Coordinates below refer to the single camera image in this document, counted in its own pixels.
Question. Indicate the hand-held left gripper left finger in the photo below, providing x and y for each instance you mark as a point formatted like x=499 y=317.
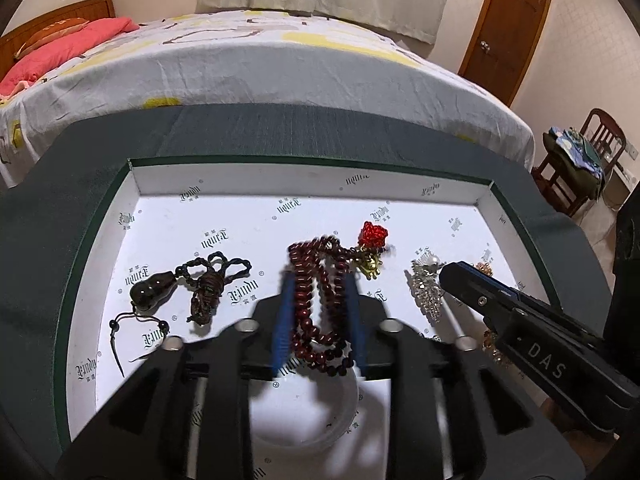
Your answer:
x=285 y=320

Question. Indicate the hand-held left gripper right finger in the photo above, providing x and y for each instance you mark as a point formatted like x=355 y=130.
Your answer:
x=356 y=325

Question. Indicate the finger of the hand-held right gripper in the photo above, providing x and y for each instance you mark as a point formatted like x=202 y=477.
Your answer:
x=470 y=285

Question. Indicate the silver crystal brooch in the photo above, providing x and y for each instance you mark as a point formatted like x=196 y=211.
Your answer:
x=427 y=285

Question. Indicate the red bead ornament with gold bell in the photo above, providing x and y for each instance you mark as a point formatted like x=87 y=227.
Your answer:
x=375 y=235

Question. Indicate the green box with white lining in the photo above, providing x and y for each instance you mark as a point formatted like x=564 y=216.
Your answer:
x=300 y=180

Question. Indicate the white jade bangle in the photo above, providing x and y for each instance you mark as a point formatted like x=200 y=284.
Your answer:
x=345 y=410

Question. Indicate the pile of clothes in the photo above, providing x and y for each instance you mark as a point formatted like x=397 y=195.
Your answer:
x=575 y=160

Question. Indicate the wooden chair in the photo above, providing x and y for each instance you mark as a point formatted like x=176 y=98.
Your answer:
x=605 y=125

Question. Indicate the bed with white printed sheet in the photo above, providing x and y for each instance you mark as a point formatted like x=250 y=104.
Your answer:
x=275 y=65

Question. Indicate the brown wooden door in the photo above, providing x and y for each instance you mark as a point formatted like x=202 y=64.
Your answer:
x=505 y=30

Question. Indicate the pink pillow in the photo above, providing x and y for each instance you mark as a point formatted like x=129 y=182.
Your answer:
x=65 y=45

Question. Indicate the wooden headboard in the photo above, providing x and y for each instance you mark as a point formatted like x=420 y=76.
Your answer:
x=95 y=7

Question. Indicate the orange pillow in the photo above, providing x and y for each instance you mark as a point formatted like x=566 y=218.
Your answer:
x=50 y=35

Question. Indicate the wall socket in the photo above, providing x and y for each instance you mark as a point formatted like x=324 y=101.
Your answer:
x=632 y=152

